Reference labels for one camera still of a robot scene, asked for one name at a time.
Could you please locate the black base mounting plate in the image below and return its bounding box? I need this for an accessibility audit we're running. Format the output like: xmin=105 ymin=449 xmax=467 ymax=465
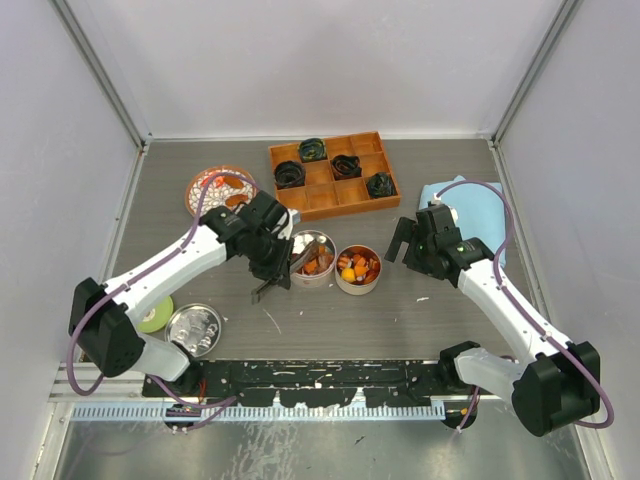
xmin=167 ymin=360 xmax=473 ymax=408

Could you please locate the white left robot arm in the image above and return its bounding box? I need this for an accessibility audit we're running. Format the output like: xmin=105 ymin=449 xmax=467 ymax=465
xmin=69 ymin=191 xmax=300 ymax=396

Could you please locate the round metal lid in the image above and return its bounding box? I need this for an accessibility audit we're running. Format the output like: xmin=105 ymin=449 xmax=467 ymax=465
xmin=165 ymin=304 xmax=223 ymax=358

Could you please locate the brown meat piece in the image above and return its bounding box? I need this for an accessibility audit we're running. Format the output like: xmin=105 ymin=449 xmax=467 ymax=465
xmin=318 ymin=246 xmax=334 ymax=270

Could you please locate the dark seaweed roll right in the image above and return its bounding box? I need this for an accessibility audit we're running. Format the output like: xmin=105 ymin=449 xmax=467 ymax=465
xmin=366 ymin=172 xmax=397 ymax=199

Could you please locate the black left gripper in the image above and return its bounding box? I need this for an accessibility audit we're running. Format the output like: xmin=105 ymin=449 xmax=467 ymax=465
xmin=247 ymin=231 xmax=295 ymax=289

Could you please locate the brown patterned food plate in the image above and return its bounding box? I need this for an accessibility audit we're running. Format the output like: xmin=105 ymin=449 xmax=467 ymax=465
xmin=185 ymin=165 xmax=258 ymax=216

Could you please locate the dark seaweed roll back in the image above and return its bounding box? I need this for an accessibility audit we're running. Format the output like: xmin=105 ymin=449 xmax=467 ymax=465
xmin=298 ymin=137 xmax=327 ymax=163

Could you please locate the dark seaweed roll centre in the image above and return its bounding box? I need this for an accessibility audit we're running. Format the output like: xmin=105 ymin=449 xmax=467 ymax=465
xmin=330 ymin=154 xmax=362 ymax=180

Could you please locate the orange shrimp piece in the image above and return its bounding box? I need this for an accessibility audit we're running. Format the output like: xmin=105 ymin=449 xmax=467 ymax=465
xmin=298 ymin=257 xmax=326 ymax=276

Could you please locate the folded light blue cloth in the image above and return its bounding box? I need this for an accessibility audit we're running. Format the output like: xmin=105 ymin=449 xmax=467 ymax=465
xmin=441 ymin=184 xmax=507 ymax=253

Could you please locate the brown fried cutlet piece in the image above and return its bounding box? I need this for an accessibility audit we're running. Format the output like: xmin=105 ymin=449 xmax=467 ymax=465
xmin=225 ymin=194 xmax=249 ymax=208

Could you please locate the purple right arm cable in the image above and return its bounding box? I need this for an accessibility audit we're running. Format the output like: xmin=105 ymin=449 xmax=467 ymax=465
xmin=432 ymin=178 xmax=615 ymax=429

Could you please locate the white slotted cable duct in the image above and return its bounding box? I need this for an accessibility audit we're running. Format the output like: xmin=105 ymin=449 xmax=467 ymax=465
xmin=71 ymin=401 xmax=446 ymax=422

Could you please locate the short pink lunch tin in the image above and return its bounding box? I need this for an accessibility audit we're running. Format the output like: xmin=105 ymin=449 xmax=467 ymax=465
xmin=334 ymin=245 xmax=382 ymax=296

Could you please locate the aluminium frame rail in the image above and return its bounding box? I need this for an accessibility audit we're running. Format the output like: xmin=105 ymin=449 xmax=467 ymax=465
xmin=48 ymin=362 xmax=151 ymax=403

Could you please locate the wooden compartment tray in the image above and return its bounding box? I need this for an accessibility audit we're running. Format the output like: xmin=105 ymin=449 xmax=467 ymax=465
xmin=275 ymin=131 xmax=402 ymax=221

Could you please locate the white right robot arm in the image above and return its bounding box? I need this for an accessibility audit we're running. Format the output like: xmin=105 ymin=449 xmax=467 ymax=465
xmin=385 ymin=204 xmax=603 ymax=437

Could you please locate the tall pink lunch tin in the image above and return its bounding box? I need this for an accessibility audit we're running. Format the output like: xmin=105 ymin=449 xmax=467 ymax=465
xmin=291 ymin=230 xmax=336 ymax=288

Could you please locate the green object behind lid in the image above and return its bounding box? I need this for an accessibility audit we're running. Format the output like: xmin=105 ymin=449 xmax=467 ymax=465
xmin=137 ymin=296 xmax=174 ymax=334

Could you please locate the red sausage piece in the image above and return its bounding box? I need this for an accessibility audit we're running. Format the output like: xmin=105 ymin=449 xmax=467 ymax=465
xmin=364 ymin=258 xmax=381 ymax=284

